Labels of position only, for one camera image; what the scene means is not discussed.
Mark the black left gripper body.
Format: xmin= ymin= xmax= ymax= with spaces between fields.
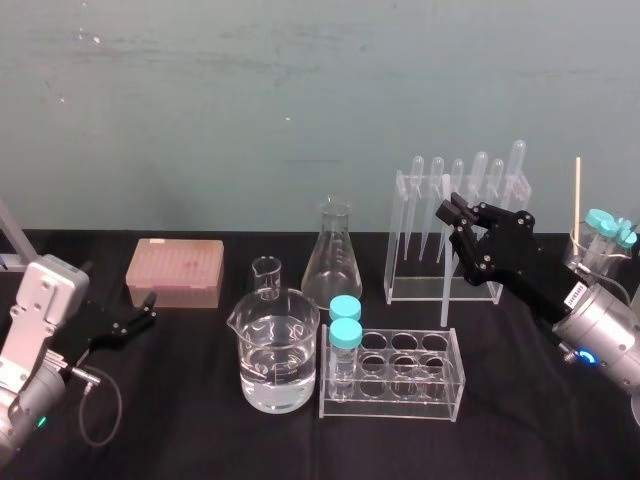
xmin=63 ymin=298 xmax=124 ymax=372

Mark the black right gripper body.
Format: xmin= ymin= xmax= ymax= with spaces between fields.
xmin=487 ymin=215 xmax=594 ymax=321

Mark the pink pipette tip box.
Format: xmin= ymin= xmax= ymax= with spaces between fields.
xmin=124 ymin=237 xmax=226 ymax=310

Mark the clear plastic pipette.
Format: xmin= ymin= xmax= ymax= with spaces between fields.
xmin=401 ymin=155 xmax=427 ymax=262
xmin=464 ymin=150 xmax=489 ymax=202
xmin=486 ymin=158 xmax=506 ymax=207
xmin=418 ymin=156 xmax=446 ymax=263
xmin=500 ymin=139 xmax=528 ymax=212
xmin=436 ymin=158 xmax=466 ymax=264

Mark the glass beaker holding tubes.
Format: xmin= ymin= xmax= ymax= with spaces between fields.
xmin=561 ymin=223 xmax=640 ymax=282

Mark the clear acrylic pipette stand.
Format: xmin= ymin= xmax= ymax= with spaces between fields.
xmin=383 ymin=169 xmax=534 ymax=306

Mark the thin wooden stick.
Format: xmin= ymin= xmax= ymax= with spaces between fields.
xmin=573 ymin=156 xmax=582 ymax=242

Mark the teal capped sample tube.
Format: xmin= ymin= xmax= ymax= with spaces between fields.
xmin=614 ymin=218 xmax=640 ymax=266
xmin=328 ymin=294 xmax=363 ymax=324
xmin=583 ymin=208 xmax=620 ymax=274
xmin=328 ymin=317 xmax=364 ymax=402

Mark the small glass beaker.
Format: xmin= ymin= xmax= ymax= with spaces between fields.
xmin=251 ymin=255 xmax=282 ymax=302

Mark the black table cloth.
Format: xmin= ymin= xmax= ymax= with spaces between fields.
xmin=0 ymin=228 xmax=640 ymax=480

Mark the grey metal stand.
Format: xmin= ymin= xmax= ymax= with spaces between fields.
xmin=0 ymin=198 xmax=27 ymax=274

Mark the glass conical flask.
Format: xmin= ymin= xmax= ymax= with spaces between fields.
xmin=300 ymin=195 xmax=364 ymax=312

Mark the large glass beaker with water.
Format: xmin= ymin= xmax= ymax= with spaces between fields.
xmin=225 ymin=288 xmax=322 ymax=414

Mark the clear acrylic tube rack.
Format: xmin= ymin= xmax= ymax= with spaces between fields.
xmin=318 ymin=321 xmax=468 ymax=422

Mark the thin dark gripper cable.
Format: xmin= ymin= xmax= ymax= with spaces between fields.
xmin=64 ymin=366 xmax=125 ymax=448

